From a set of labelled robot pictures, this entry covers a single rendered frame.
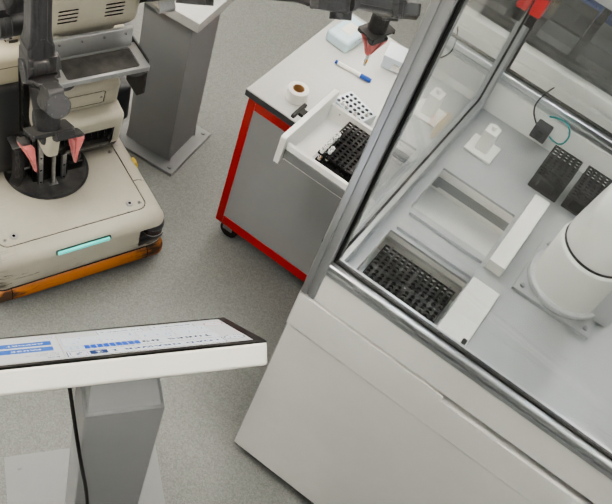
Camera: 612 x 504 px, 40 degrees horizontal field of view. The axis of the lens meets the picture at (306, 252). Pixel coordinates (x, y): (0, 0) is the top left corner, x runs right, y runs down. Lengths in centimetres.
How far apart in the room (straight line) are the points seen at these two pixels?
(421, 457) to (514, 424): 36
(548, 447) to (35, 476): 151
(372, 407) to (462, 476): 28
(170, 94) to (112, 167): 38
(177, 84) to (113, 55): 89
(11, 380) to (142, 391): 28
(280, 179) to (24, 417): 112
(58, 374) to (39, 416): 128
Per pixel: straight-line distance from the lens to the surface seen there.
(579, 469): 202
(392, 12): 243
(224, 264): 323
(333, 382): 224
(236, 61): 401
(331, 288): 199
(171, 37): 310
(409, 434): 222
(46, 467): 276
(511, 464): 211
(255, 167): 294
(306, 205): 289
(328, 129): 260
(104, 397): 173
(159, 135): 343
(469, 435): 210
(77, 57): 233
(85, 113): 251
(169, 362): 161
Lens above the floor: 259
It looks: 51 degrees down
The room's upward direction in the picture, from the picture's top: 23 degrees clockwise
